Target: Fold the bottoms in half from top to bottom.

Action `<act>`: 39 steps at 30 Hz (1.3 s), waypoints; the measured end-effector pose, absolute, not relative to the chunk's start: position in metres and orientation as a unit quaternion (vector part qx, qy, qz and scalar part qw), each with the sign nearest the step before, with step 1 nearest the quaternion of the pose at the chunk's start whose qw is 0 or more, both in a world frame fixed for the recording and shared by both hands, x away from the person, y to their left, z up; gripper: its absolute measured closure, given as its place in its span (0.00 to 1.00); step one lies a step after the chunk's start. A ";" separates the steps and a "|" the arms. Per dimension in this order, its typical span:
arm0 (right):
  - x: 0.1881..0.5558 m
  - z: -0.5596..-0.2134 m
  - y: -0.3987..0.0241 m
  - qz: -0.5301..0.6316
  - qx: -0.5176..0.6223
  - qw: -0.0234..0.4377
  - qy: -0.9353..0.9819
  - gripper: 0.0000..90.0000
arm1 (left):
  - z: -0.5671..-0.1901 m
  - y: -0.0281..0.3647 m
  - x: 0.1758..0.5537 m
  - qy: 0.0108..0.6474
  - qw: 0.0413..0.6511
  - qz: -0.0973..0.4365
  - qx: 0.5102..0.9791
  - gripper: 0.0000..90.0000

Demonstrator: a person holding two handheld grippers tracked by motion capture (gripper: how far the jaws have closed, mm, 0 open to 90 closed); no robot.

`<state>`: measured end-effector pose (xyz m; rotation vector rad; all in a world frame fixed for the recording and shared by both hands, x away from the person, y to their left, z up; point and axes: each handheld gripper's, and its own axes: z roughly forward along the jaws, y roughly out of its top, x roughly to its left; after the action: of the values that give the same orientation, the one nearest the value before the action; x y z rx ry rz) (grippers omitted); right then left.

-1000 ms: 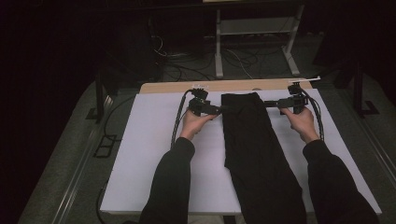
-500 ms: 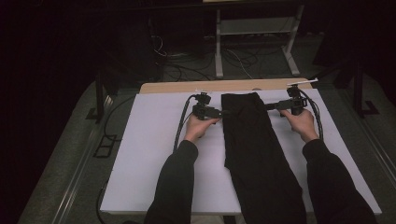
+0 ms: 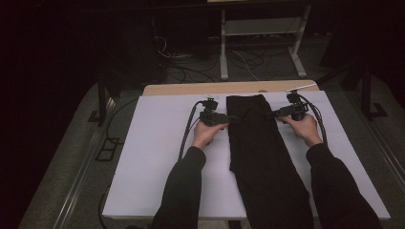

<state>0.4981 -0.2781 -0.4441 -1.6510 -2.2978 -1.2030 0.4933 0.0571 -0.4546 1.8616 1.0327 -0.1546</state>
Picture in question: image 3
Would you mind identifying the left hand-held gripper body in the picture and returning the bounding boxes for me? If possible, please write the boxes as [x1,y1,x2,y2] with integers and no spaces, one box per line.
[198,97,231,128]

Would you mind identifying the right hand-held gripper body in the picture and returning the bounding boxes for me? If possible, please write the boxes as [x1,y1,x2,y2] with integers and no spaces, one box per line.
[274,90,310,122]

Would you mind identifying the black pants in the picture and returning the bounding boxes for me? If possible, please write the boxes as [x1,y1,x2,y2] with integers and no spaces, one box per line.
[225,94,315,229]

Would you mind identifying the person's left hand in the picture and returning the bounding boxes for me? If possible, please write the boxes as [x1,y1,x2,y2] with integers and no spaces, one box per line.
[191,120,229,151]

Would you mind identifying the person's right hand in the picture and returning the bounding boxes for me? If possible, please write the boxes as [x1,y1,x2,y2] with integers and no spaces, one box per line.
[280,114,324,148]

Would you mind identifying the wooden table with white top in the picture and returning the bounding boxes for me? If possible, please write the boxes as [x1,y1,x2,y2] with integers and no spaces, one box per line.
[101,79,392,221]

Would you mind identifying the white metal shelf stand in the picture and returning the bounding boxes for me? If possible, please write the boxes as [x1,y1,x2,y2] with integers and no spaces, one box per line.
[219,4,311,81]

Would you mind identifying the black metal stand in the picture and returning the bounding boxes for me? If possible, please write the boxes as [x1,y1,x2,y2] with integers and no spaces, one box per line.
[87,60,123,127]
[316,58,389,121]

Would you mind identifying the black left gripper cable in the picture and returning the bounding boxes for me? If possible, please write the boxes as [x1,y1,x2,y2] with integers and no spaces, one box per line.
[178,99,208,160]

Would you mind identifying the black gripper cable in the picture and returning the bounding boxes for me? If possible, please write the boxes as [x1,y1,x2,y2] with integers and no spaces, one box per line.
[178,99,208,160]
[297,94,329,146]

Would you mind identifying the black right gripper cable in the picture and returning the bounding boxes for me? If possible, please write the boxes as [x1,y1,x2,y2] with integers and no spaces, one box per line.
[297,94,329,146]

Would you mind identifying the tangle of floor cables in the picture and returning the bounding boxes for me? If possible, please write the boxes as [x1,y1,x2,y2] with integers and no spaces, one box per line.
[152,34,266,84]

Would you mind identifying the black floor cable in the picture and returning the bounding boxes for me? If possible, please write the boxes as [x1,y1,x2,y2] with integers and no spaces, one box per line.
[104,96,139,145]

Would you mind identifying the black floor frame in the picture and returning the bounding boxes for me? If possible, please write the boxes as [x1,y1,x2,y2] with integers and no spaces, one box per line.
[95,136,120,162]

